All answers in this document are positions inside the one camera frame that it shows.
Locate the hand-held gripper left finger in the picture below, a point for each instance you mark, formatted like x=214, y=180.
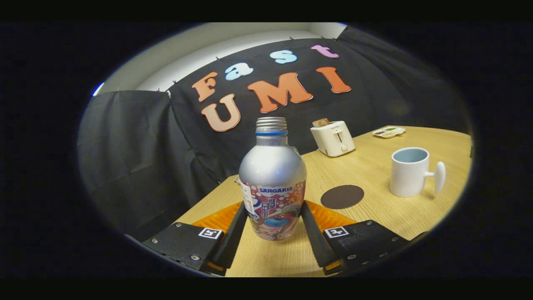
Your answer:
x=235, y=235

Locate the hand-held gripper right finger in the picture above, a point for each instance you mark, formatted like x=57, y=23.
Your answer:
x=314, y=235

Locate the dark brown round coaster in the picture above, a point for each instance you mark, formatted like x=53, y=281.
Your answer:
x=342, y=197

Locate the silver juice bottle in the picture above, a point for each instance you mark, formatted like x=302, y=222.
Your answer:
x=272, y=171

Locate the white cup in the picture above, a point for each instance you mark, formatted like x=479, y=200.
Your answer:
x=406, y=179

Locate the wooden table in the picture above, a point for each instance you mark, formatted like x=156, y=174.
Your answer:
x=374, y=216

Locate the white toaster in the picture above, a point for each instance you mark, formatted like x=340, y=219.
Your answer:
x=333, y=139

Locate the toast slice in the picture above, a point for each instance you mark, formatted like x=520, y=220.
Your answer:
x=321, y=122

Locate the black backdrop cloth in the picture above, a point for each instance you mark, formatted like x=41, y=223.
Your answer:
x=137, y=158

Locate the white divided tray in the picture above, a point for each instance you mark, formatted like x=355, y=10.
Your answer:
x=389, y=132

